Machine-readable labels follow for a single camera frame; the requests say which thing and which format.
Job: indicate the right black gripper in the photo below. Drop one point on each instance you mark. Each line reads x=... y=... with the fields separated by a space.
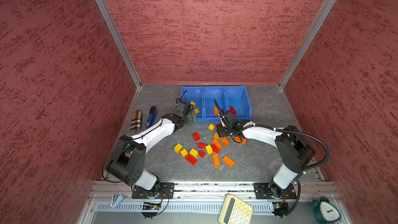
x=220 y=129

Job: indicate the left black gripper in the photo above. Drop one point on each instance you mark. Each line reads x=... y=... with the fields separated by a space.
x=190 y=119

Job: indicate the yellow lego long slanted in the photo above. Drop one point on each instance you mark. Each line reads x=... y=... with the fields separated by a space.
x=196 y=111

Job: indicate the red lego top long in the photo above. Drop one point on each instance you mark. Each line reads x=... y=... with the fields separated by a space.
x=232 y=110

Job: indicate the red lego long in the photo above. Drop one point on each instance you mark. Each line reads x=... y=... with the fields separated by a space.
x=191 y=159
x=232 y=110

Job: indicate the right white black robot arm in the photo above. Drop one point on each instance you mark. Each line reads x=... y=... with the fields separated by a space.
x=294 y=149

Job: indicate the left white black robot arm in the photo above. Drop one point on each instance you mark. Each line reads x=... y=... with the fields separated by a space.
x=126 y=161

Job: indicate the red lego centre right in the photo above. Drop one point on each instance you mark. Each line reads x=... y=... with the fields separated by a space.
x=196 y=136

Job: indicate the red lego centre left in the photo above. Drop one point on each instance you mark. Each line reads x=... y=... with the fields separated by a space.
x=201 y=146

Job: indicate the red lego small bottom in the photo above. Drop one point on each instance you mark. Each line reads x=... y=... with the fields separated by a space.
x=202 y=154

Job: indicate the red lego long bottom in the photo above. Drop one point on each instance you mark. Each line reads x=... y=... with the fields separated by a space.
x=191 y=159

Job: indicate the plaid brown glasses case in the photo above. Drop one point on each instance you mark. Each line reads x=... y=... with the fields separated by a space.
x=136 y=121

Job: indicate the cream calculator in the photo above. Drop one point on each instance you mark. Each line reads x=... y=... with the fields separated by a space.
x=235 y=211

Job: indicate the small clear plastic piece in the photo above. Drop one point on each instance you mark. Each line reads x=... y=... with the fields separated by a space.
x=117 y=200

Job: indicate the dark green alarm clock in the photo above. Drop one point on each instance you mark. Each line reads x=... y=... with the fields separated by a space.
x=325 y=212

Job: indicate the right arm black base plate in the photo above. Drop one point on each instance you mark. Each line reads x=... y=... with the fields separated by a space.
x=264 y=191

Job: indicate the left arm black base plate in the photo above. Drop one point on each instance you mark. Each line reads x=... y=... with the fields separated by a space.
x=162 y=189

